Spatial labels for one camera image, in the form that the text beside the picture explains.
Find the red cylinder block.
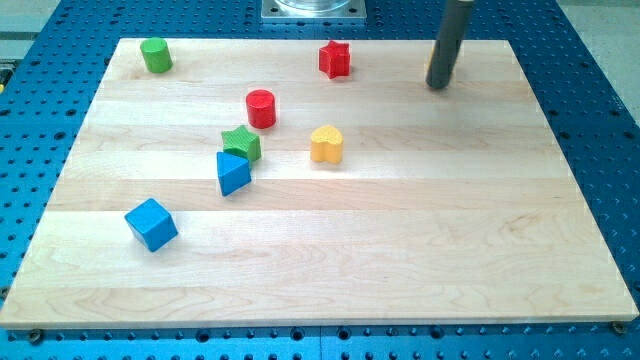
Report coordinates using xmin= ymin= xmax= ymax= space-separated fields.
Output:
xmin=245 ymin=89 xmax=276 ymax=129

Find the green star block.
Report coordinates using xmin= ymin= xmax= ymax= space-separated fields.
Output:
xmin=221 ymin=125 xmax=262 ymax=163

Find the gray cylindrical pusher rod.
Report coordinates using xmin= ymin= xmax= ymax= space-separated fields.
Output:
xmin=425 ymin=0 xmax=475 ymax=90

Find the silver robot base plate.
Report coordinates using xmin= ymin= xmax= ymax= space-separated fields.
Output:
xmin=261 ymin=0 xmax=367 ymax=21

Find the blue triangle block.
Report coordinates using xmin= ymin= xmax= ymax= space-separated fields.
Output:
xmin=216 ymin=152 xmax=252 ymax=196

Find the light wooden board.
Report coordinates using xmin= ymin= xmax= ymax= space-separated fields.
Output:
xmin=1 ymin=38 xmax=638 ymax=329

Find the red star block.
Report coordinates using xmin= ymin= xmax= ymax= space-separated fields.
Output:
xmin=318 ymin=40 xmax=351 ymax=79

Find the blue cube block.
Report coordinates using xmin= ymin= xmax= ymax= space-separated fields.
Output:
xmin=124 ymin=198 xmax=178 ymax=252

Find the yellow heart block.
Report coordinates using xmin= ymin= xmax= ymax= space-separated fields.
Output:
xmin=310 ymin=125 xmax=344 ymax=164

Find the green cylinder block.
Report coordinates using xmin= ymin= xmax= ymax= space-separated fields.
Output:
xmin=140 ymin=37 xmax=173 ymax=73

